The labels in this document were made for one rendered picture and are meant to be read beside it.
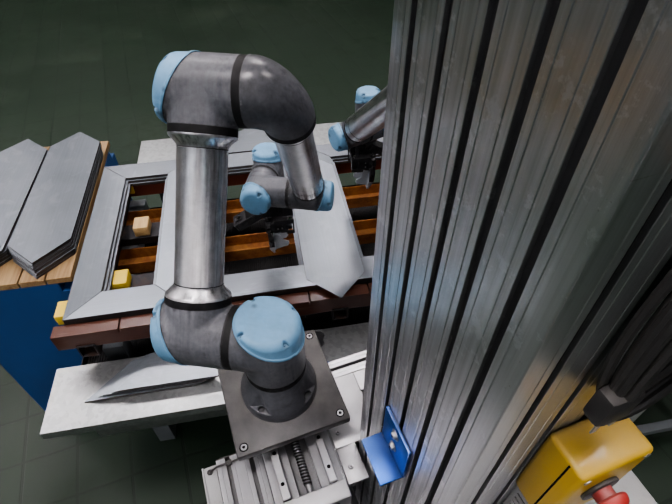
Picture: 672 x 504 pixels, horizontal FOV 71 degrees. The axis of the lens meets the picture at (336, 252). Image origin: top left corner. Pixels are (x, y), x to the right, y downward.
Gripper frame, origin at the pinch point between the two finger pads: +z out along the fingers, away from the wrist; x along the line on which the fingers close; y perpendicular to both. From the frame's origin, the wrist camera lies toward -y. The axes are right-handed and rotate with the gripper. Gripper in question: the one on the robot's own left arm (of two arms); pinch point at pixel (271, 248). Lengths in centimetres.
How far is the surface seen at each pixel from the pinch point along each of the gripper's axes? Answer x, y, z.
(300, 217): 19.2, 10.9, 5.6
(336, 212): 19.6, 23.4, 5.6
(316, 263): -3.2, 13.0, 5.6
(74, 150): 75, -73, 5
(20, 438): 0, -112, 90
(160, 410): -35, -36, 22
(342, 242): 4.6, 22.7, 5.6
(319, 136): 84, 27, 15
